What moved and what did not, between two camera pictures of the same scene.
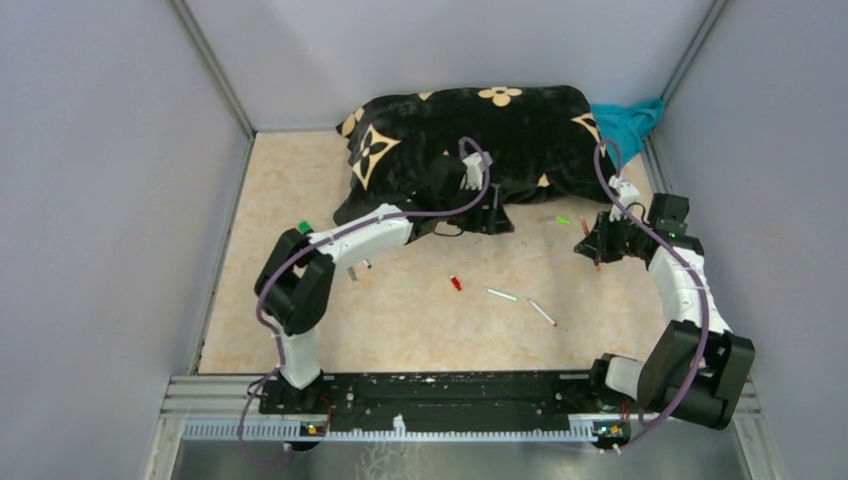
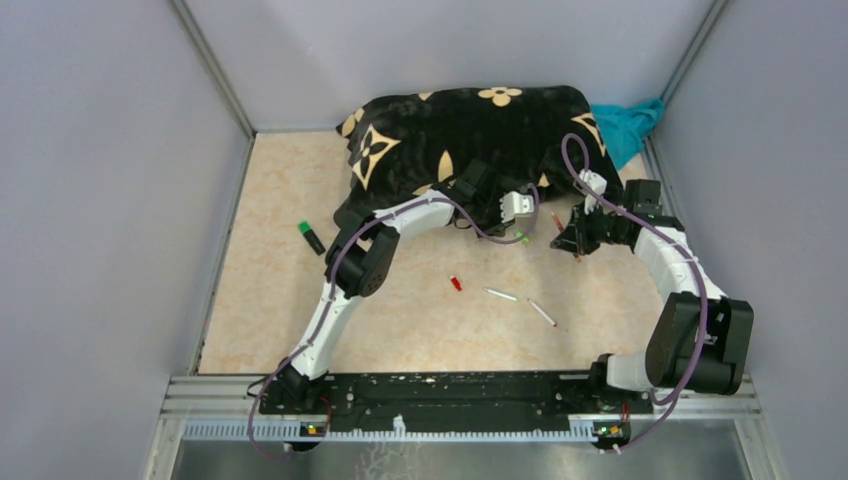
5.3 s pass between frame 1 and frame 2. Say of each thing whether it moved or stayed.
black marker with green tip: stayed
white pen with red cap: stayed
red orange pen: moved
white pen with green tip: stayed
